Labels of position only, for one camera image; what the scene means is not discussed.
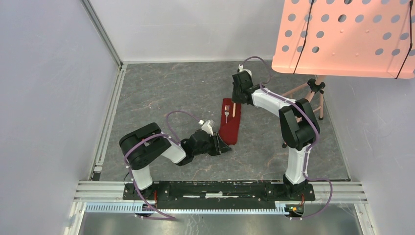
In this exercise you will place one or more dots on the pink perforated stand tray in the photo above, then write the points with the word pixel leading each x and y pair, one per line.
pixel 361 38

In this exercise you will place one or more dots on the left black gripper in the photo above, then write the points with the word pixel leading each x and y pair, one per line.
pixel 219 147

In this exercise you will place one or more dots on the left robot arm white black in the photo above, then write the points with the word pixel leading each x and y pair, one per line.
pixel 142 146

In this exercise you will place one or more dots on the pink tripod stand legs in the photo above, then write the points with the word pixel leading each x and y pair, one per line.
pixel 311 94

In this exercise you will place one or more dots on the white slotted cable duct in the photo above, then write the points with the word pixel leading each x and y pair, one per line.
pixel 142 208

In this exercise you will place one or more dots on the aluminium frame rail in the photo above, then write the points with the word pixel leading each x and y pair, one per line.
pixel 101 31

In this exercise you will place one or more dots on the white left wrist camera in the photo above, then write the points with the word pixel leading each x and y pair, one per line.
pixel 207 126

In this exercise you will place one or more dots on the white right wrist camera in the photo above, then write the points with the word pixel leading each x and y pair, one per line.
pixel 241 69

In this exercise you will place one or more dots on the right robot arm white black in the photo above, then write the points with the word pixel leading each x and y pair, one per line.
pixel 299 128

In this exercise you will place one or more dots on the dark red cloth napkin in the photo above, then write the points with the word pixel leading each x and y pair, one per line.
pixel 229 132

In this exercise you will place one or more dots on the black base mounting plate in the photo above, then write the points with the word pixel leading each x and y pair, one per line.
pixel 219 194

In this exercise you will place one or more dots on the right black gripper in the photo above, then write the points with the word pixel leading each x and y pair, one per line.
pixel 234 98

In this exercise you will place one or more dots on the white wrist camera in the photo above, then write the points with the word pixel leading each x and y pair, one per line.
pixel 207 126
pixel 241 69

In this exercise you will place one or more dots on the wooden handled spoon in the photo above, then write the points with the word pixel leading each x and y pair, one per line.
pixel 233 110

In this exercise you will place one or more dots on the metal fork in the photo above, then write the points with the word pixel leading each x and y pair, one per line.
pixel 226 113

